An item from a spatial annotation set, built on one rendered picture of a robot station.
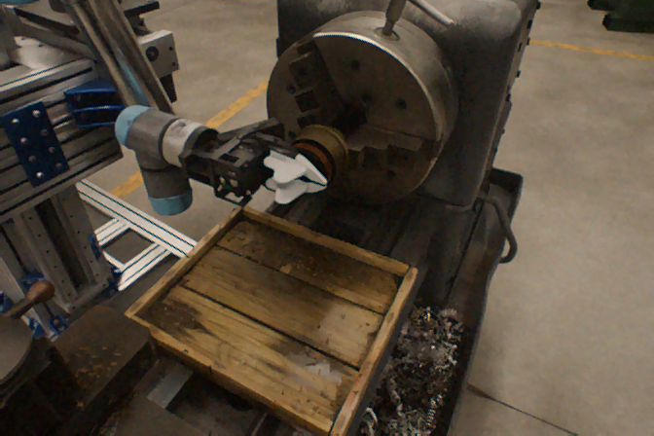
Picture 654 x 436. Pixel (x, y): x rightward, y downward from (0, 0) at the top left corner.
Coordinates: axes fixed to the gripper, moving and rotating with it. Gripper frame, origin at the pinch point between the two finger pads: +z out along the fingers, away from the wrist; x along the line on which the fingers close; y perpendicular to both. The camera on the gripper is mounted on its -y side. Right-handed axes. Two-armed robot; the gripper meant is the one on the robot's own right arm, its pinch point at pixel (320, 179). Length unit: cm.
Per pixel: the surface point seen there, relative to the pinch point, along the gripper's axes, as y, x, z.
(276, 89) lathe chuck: -14.7, 3.8, -16.6
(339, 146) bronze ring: -5.8, 2.2, -0.1
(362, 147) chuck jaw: -8.2, 1.5, 2.6
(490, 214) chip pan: -73, -54, 20
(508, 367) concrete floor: -63, -108, 41
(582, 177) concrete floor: -198, -109, 55
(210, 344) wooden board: 19.4, -19.8, -7.4
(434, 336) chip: -22, -53, 18
